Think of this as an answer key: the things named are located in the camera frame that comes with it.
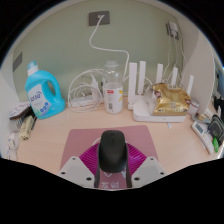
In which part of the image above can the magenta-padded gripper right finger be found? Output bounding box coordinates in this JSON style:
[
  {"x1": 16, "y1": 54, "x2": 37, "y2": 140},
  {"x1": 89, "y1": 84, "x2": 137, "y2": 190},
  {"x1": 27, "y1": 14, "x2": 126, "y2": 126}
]
[{"x1": 124, "y1": 142, "x2": 168, "y2": 189}]

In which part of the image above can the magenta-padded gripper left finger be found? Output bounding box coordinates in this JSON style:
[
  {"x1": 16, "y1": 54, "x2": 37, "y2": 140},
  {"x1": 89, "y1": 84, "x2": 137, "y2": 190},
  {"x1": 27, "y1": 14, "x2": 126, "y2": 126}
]
[{"x1": 57, "y1": 142, "x2": 102, "y2": 189}]

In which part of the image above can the black computer mouse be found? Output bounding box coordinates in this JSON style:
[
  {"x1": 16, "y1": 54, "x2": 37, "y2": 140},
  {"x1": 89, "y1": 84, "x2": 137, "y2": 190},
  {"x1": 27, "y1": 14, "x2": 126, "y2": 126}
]
[{"x1": 98, "y1": 129, "x2": 128, "y2": 174}]

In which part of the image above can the pink mouse pad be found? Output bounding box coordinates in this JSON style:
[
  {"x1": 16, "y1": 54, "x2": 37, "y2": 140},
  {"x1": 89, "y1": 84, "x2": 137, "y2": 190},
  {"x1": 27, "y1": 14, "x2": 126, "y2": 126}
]
[{"x1": 59, "y1": 124, "x2": 159, "y2": 190}]

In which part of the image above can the white router with antennas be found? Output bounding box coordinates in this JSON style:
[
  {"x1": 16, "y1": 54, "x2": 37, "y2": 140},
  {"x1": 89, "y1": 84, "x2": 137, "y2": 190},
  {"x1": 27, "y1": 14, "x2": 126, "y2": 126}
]
[{"x1": 127, "y1": 60, "x2": 195, "y2": 123}]

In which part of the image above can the white power strip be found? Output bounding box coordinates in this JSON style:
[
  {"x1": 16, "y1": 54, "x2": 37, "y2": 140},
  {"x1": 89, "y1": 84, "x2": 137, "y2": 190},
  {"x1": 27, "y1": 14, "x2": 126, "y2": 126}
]
[{"x1": 69, "y1": 94, "x2": 104, "y2": 108}]

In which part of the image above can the black pen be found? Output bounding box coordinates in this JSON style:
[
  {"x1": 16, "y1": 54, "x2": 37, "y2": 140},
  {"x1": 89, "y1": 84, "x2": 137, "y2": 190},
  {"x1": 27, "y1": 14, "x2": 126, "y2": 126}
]
[{"x1": 30, "y1": 116, "x2": 38, "y2": 131}]

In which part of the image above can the gold foil snack bag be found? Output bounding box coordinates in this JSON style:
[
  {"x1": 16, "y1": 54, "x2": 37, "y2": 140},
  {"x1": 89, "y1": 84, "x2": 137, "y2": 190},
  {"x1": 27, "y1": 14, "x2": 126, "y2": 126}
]
[{"x1": 151, "y1": 82, "x2": 193, "y2": 117}]

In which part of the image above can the clear bottle with red label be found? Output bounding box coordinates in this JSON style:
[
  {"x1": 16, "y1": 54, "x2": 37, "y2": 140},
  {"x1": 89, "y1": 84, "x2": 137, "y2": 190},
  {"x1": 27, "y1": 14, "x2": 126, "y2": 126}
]
[{"x1": 102, "y1": 60, "x2": 124, "y2": 115}]

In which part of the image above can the cream cardboard box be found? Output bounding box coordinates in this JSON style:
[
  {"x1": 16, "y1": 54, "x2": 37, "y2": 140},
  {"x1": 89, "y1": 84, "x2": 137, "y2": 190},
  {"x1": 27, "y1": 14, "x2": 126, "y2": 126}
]
[{"x1": 18, "y1": 114, "x2": 35, "y2": 141}]

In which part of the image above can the white handheld device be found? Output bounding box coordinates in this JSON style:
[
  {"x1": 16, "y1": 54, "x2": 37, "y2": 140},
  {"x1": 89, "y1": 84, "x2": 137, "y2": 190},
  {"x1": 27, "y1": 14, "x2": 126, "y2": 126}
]
[{"x1": 191, "y1": 120, "x2": 215, "y2": 155}]

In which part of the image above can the small white jar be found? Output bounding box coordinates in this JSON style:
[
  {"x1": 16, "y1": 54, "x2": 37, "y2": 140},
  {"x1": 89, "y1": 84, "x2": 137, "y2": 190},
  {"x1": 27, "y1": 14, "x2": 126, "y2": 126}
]
[{"x1": 188, "y1": 98, "x2": 201, "y2": 118}]

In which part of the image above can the white crumpled wrapper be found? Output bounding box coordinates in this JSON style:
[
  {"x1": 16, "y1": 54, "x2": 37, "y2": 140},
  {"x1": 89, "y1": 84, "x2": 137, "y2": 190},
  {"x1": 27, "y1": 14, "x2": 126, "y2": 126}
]
[{"x1": 4, "y1": 133, "x2": 20, "y2": 161}]

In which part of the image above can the blue detergent bottle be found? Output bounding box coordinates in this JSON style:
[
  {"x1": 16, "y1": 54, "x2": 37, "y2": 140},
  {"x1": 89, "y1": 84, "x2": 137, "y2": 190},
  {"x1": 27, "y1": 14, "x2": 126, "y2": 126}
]
[{"x1": 24, "y1": 60, "x2": 66, "y2": 120}]

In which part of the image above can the small grey box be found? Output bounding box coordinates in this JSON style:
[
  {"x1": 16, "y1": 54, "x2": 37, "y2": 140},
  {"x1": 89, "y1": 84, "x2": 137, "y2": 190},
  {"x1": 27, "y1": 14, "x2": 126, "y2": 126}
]
[{"x1": 8, "y1": 118, "x2": 26, "y2": 133}]

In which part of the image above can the black case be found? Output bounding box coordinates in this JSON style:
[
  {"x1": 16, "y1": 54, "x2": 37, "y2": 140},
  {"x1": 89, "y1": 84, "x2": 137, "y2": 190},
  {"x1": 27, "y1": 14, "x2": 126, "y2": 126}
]
[{"x1": 207, "y1": 114, "x2": 224, "y2": 144}]

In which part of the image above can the coiled white cable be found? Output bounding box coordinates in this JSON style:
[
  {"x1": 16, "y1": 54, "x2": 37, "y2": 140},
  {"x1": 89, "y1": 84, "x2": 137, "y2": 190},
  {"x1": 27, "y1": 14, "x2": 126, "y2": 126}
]
[{"x1": 66, "y1": 68, "x2": 106, "y2": 119}]

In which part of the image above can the thin white adapter cable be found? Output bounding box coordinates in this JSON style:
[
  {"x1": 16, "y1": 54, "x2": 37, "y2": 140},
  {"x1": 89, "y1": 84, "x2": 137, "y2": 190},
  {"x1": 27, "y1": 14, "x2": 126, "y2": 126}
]
[{"x1": 165, "y1": 35, "x2": 188, "y2": 86}]

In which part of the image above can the grey double wall outlet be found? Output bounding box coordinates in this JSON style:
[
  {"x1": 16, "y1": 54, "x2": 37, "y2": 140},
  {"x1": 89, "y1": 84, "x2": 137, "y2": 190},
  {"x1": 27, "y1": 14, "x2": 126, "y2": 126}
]
[{"x1": 12, "y1": 51, "x2": 24, "y2": 72}]

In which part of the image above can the white wall socket cable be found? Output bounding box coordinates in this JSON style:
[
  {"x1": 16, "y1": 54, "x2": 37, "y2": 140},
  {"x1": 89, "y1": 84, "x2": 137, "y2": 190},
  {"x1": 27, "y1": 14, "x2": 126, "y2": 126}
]
[{"x1": 88, "y1": 14, "x2": 130, "y2": 83}]

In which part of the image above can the white wall adapter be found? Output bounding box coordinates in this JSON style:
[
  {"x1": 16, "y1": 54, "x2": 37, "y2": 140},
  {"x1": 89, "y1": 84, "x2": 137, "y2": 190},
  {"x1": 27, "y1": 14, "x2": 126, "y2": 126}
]
[{"x1": 166, "y1": 20, "x2": 181, "y2": 38}]

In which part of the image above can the grey single wall socket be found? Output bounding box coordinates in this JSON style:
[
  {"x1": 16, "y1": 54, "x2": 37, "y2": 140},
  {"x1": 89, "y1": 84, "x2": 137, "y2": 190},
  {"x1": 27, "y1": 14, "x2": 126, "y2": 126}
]
[{"x1": 88, "y1": 10, "x2": 111, "y2": 27}]

